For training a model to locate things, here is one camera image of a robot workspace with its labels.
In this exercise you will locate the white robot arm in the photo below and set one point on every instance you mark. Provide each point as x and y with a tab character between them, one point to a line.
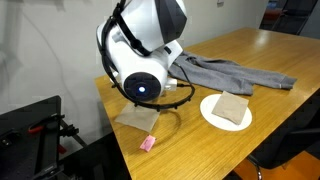
138	44

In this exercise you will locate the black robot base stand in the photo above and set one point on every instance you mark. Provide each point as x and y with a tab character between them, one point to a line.
25	156

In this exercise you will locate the brown napkin on table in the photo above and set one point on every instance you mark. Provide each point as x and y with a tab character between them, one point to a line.
138	117

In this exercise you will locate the large white paper plate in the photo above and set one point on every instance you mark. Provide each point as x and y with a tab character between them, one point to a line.
208	104

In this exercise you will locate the pink sugar packet near edge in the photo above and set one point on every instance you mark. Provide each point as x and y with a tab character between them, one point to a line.
148	143

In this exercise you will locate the grey sweatpants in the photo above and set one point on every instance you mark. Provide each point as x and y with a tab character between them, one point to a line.
226	75

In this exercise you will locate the brown napkin on large plate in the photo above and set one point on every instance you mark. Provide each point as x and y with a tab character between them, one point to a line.
231	107

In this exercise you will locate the black office chair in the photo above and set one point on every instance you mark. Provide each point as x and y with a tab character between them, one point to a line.
297	133

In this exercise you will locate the orange handled clamp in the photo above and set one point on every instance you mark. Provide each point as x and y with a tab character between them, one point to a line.
39	126

